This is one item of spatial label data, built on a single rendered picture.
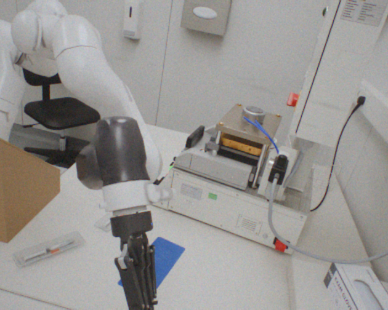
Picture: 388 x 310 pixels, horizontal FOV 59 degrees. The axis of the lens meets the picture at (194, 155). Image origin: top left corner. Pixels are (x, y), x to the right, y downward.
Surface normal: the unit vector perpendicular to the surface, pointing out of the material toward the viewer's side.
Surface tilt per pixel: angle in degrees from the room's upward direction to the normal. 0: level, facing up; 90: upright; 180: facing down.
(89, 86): 102
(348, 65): 90
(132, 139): 48
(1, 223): 90
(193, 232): 0
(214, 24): 90
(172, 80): 90
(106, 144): 64
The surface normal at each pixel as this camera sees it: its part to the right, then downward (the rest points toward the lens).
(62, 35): -0.22, -0.32
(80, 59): 0.29, -0.21
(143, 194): 0.70, -0.20
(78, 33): 0.25, -0.42
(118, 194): -0.20, -0.08
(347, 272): 0.18, -0.85
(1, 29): 0.54, -0.08
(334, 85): -0.34, 0.37
